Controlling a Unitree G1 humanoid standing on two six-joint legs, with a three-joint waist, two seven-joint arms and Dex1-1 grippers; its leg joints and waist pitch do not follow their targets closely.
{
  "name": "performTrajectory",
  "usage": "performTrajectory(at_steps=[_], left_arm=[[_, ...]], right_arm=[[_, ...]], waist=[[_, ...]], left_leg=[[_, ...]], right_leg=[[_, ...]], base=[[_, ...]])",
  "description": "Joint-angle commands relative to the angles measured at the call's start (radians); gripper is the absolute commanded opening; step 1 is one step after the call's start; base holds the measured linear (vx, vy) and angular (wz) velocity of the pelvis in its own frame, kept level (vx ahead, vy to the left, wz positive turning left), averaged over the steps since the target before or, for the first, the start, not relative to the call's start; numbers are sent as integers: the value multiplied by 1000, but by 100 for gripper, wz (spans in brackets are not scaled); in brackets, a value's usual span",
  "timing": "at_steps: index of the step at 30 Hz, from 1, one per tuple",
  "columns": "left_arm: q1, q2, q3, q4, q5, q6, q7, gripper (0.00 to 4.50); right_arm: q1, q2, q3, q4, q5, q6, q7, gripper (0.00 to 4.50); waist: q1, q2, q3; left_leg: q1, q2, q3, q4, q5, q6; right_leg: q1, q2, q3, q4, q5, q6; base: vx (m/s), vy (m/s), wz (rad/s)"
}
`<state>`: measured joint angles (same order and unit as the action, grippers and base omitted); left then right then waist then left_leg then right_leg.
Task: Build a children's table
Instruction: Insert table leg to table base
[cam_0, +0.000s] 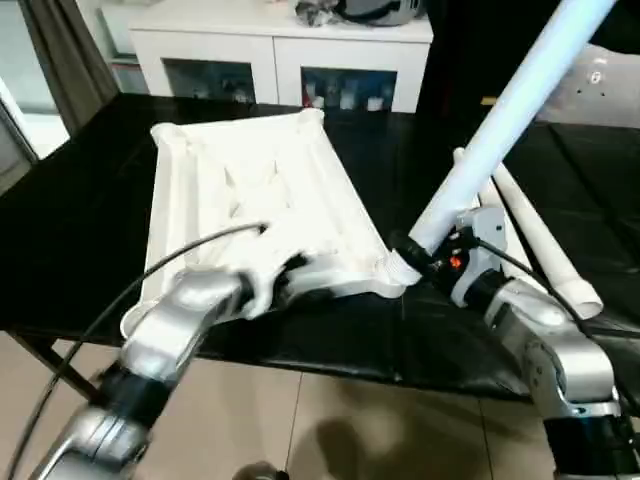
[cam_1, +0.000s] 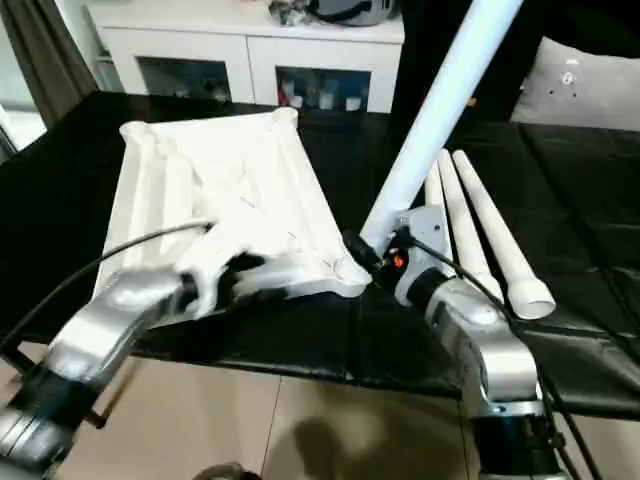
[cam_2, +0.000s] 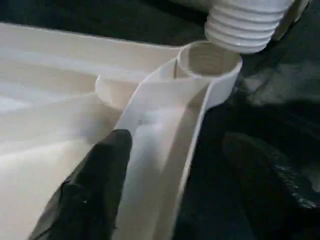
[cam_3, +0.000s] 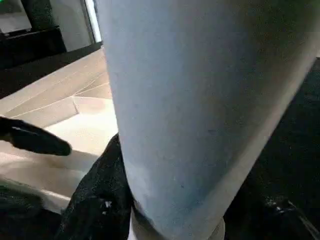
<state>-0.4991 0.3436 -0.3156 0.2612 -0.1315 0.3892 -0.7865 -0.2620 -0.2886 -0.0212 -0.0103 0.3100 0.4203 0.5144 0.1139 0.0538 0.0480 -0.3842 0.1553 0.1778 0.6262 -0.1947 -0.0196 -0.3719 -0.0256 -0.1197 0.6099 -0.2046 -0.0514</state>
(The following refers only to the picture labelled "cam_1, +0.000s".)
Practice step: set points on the black metal support rod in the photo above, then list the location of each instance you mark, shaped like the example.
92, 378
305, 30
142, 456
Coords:
117, 395

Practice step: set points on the grey-brown curtain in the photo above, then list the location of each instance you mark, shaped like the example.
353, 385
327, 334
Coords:
45, 60

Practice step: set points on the small white jar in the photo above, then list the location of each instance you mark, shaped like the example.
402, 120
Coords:
297, 100
354, 103
327, 100

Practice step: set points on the grey rounded bag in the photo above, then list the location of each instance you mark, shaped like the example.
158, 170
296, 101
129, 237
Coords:
355, 12

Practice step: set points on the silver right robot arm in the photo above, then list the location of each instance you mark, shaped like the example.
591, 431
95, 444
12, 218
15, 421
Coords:
480, 340

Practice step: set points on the white plastic table top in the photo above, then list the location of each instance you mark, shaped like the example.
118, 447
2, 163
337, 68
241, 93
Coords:
225, 160

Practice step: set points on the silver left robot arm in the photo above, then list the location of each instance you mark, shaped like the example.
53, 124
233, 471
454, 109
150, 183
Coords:
100, 325

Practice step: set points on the black furniture with gold label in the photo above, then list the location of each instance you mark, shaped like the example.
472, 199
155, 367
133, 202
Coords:
430, 40

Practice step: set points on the black work mat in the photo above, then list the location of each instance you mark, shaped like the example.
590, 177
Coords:
575, 210

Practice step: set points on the dark clutter pile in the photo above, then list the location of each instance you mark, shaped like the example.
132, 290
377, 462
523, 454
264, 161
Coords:
290, 12

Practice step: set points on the grey cushion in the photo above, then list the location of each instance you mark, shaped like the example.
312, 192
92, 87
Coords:
580, 85

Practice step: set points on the white sideboard with glass doors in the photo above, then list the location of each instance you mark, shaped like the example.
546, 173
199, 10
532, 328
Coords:
240, 45

